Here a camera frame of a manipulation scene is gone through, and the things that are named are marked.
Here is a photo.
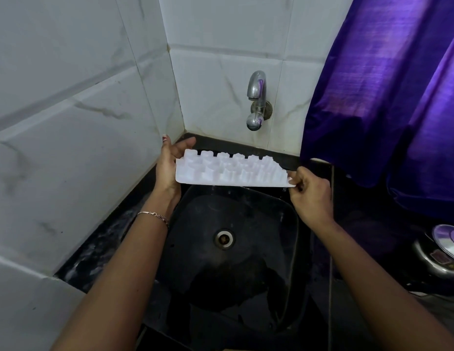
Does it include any person's right hand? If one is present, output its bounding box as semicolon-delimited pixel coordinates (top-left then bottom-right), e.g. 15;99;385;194
286;166;334;228

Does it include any person's left hand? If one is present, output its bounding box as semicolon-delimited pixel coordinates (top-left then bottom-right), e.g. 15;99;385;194
155;134;197;196

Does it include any white ice cube tray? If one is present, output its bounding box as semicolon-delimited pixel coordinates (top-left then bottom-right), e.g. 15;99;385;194
175;149;296;188

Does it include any person's right forearm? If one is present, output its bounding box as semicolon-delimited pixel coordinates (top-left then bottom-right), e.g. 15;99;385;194
315;215;454;351

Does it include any person's left forearm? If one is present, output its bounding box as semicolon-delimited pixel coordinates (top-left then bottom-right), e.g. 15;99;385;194
50;186;182;351

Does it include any metal sink drain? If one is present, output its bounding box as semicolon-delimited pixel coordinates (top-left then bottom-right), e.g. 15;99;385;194
213;229;236;250

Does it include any black sink basin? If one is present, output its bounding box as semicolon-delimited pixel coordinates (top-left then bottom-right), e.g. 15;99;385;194
154;183;312;335

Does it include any purple curtain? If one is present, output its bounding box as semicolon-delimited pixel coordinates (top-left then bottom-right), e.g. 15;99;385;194
300;0;454;225

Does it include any steel pot with lid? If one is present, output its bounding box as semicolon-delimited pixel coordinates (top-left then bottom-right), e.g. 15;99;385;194
412;224;454;280

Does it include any thin metal bracelet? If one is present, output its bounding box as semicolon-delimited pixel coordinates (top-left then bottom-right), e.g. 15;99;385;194
137;211;170;229

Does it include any chrome wall tap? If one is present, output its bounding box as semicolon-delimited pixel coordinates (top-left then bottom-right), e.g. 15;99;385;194
246;71;273;131

